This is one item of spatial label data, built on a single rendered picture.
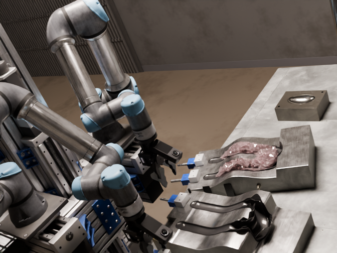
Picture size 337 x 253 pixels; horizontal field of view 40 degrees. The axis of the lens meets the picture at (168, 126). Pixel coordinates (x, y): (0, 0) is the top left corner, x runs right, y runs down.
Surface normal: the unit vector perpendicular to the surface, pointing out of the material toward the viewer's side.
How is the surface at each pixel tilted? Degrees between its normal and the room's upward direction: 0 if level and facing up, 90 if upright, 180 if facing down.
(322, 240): 0
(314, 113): 90
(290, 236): 0
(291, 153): 0
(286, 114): 90
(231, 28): 90
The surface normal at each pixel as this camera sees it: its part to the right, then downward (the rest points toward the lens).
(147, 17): -0.56, 0.58
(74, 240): 0.75, 0.05
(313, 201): -0.36, -0.81
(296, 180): -0.26, 0.57
